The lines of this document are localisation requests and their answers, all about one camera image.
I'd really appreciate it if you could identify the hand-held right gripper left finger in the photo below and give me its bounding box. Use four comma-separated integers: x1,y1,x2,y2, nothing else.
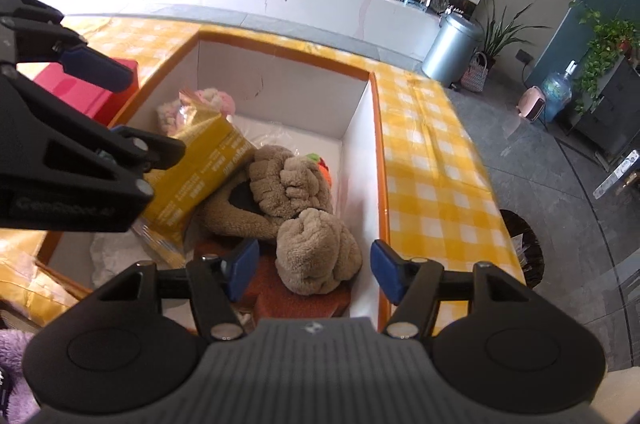
97,238,261,341

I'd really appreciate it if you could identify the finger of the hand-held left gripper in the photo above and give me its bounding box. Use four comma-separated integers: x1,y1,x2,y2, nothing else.
0,67,187,191
0,0,135,94

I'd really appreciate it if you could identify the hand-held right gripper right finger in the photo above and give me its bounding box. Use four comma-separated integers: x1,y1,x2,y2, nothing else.
371,239,528,340

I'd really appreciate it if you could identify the yellow packet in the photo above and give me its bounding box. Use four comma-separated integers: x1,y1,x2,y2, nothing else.
132,107,258,267

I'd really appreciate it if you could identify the brown plush toy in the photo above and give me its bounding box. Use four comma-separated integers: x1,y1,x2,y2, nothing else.
200,144,363,296

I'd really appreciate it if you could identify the pink fluffy toy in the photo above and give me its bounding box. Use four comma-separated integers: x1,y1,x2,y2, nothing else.
157,87,236,137

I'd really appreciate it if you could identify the orange green plush toy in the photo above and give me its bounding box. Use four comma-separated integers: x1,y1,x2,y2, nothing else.
302,151,333,187

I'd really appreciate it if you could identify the orange cardboard box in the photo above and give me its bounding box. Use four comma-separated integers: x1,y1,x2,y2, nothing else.
35,29,391,335

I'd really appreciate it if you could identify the red square box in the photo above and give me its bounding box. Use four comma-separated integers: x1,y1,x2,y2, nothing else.
30,59,141,127

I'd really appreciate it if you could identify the yellow checkered tablecloth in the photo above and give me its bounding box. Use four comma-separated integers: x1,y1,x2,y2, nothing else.
0,17,528,340

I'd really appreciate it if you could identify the woven basket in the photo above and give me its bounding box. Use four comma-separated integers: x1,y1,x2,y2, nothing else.
460,52,488,92

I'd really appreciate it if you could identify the pink space heater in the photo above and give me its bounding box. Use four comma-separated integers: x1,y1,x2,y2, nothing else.
518,87,548,122

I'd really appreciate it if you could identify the silver trash can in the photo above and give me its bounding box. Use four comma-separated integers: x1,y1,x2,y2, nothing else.
421,12,483,88

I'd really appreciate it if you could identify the blue water bottle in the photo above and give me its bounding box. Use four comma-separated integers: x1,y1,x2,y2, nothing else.
540,60,573,122

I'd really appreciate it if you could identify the long-leaf potted plant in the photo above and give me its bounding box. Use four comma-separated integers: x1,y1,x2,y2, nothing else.
475,0,551,70

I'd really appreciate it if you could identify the dark cabinet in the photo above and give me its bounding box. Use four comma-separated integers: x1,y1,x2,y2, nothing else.
565,54,640,155

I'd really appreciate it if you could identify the leafy green plant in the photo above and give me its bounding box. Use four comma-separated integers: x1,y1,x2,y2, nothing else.
575,7,640,115

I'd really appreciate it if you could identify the black wire wastebasket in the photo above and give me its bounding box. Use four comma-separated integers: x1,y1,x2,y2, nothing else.
497,209,546,290

